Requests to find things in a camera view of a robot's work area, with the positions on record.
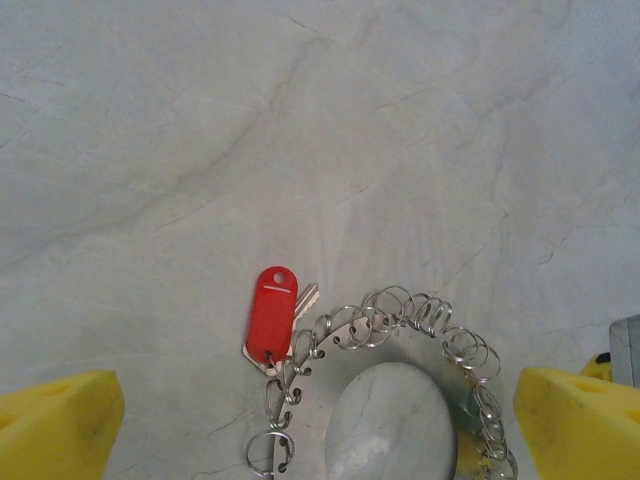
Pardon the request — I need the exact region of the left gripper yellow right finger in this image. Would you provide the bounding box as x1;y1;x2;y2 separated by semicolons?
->
514;366;640;480

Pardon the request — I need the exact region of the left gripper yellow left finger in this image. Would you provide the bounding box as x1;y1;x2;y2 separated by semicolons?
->
0;368;126;480

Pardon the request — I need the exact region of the right wrist grey camera box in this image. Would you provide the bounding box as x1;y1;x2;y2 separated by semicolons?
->
608;314;640;387

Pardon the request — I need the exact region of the silver metal key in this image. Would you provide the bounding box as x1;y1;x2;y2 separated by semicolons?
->
242;282;320;377

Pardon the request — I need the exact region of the red plastic key tag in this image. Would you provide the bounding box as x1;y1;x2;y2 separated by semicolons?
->
247;266;300;364

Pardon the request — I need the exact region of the yellow plastic key tag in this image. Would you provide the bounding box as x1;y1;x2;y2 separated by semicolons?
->
457;432;484;480

